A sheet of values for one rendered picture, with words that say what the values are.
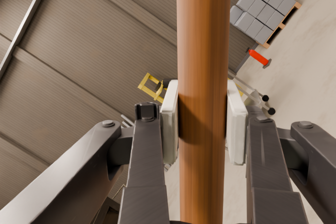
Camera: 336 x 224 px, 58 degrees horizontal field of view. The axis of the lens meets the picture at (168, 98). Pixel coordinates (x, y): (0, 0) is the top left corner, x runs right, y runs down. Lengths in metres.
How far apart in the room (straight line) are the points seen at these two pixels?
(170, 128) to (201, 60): 0.04
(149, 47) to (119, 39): 0.80
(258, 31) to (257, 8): 0.48
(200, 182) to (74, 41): 8.32
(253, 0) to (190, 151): 6.92
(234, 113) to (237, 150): 0.02
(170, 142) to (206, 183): 0.05
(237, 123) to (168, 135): 0.04
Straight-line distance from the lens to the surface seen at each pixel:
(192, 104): 0.18
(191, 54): 0.17
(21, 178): 10.65
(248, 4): 7.07
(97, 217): 2.04
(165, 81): 7.12
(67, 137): 9.35
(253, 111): 0.18
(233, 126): 0.16
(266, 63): 6.42
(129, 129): 0.15
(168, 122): 0.15
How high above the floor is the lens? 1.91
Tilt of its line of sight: 6 degrees down
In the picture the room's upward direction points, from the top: 56 degrees counter-clockwise
